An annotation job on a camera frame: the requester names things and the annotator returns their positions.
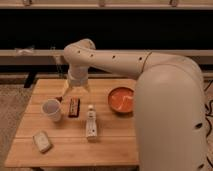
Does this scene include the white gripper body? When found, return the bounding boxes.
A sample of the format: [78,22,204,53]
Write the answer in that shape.
[67,66,88,87]

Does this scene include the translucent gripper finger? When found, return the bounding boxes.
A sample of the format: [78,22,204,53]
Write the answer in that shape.
[83,84,91,94]
[62,85,72,98]

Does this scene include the orange ceramic bowl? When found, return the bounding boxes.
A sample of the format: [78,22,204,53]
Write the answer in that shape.
[108,87,134,114]

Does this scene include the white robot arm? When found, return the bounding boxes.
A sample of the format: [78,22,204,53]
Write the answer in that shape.
[63,39,207,171]

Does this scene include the brown chocolate bar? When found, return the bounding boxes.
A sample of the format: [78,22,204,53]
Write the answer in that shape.
[68,98,80,118]

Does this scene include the white paper cup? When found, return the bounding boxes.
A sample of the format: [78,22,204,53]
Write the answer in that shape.
[41,99,62,122]

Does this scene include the white plastic bottle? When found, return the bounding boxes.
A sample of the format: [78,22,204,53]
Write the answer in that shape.
[86,105,97,141]

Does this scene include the wooden table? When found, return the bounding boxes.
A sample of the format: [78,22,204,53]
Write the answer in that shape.
[5,79,138,167]

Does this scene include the crumpled clear plastic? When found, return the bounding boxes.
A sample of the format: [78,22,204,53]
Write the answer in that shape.
[15,47,34,56]

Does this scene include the black cable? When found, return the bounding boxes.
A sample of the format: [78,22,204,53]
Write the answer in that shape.
[203,99,213,171]

